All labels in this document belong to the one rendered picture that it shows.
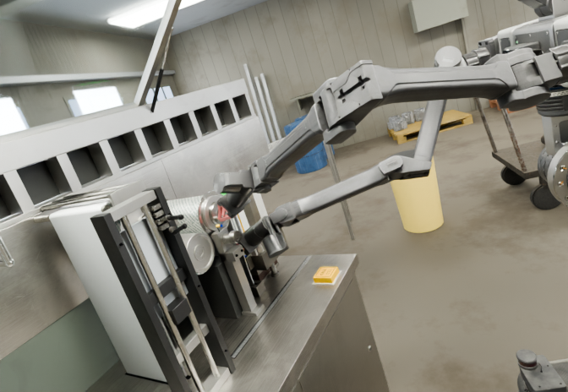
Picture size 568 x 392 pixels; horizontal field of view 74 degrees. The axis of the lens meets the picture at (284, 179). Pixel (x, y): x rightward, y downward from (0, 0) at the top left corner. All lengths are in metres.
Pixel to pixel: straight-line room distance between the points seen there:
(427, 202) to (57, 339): 2.79
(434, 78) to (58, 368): 1.23
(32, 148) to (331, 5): 6.60
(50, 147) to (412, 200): 2.73
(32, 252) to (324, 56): 6.62
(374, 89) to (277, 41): 6.85
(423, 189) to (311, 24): 4.79
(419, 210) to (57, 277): 2.76
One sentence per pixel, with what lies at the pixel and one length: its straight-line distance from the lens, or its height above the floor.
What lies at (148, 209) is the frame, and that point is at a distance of 0.92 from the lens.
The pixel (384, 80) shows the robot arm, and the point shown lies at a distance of 0.68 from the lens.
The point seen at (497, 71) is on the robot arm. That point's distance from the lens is 0.85.
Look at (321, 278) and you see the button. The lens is 1.33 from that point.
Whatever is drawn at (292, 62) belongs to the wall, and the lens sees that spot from 7.44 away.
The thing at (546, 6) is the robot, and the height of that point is 1.56.
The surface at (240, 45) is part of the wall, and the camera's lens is 7.61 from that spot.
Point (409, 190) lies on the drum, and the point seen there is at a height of 0.41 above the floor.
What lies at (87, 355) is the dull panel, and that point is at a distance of 1.40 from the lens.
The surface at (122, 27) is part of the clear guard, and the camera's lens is 1.30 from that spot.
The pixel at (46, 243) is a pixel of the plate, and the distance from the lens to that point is 1.30.
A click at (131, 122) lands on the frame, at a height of 1.61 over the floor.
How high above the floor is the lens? 1.59
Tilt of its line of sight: 14 degrees down
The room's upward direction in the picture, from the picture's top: 18 degrees counter-clockwise
